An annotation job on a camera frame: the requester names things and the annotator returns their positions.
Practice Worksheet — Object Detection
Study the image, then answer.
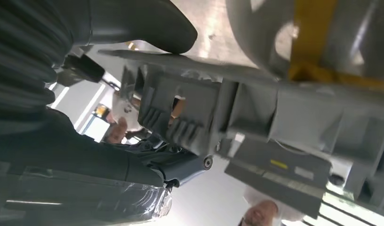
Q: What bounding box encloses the black equipment case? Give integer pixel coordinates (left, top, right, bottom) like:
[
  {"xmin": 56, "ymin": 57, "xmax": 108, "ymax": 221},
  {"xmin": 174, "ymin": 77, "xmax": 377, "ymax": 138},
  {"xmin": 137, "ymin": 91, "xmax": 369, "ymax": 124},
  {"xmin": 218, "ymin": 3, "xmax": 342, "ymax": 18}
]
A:
[{"xmin": 56, "ymin": 53, "xmax": 105, "ymax": 86}]

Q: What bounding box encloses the steel workbench table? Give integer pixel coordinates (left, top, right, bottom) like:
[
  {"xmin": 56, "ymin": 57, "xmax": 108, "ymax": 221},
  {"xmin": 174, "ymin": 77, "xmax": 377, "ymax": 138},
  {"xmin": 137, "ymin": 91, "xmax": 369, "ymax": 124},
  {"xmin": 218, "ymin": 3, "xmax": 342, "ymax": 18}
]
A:
[{"xmin": 86, "ymin": 0, "xmax": 384, "ymax": 94}]

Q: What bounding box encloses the person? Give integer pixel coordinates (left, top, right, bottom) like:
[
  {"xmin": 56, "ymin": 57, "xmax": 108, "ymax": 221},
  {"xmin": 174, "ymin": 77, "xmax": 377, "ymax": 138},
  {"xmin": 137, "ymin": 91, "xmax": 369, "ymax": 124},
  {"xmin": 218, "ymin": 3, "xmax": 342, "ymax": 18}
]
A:
[
  {"xmin": 103, "ymin": 90, "xmax": 149, "ymax": 145},
  {"xmin": 239, "ymin": 186, "xmax": 306, "ymax": 226}
]

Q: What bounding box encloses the grey equipment case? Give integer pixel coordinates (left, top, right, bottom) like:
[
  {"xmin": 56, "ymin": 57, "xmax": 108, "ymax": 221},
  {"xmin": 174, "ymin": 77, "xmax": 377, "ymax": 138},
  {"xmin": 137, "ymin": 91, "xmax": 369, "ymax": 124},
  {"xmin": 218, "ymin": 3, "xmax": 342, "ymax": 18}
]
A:
[{"xmin": 224, "ymin": 137, "xmax": 333, "ymax": 219}]

